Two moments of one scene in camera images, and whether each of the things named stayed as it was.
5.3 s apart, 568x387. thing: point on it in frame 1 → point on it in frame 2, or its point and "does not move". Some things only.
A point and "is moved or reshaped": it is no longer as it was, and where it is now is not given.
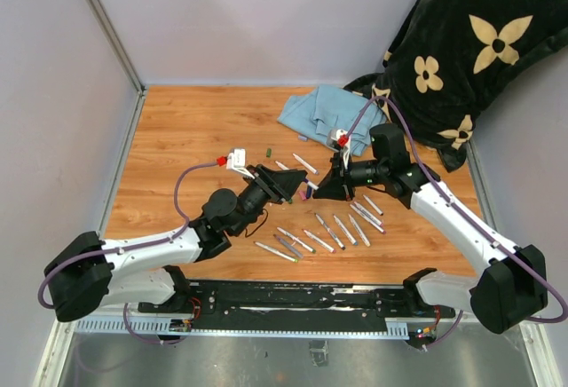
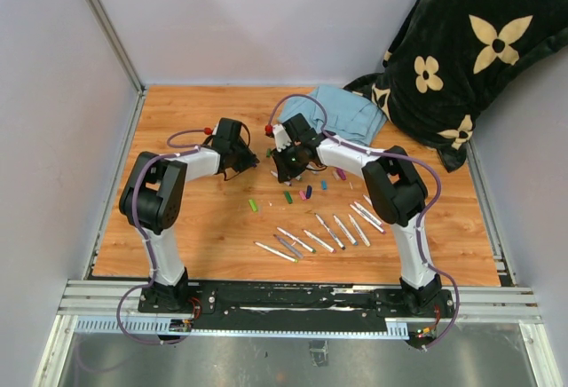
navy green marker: (311, 185) is moved or reshaped
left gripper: (279, 185) → (248, 161)
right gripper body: (358, 173) → (295, 159)
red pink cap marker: (319, 241) does not move
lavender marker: (287, 246) does not move
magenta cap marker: (367, 219) does not move
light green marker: (276, 252) does not move
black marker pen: (374, 205) does not move
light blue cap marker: (345, 231) does not move
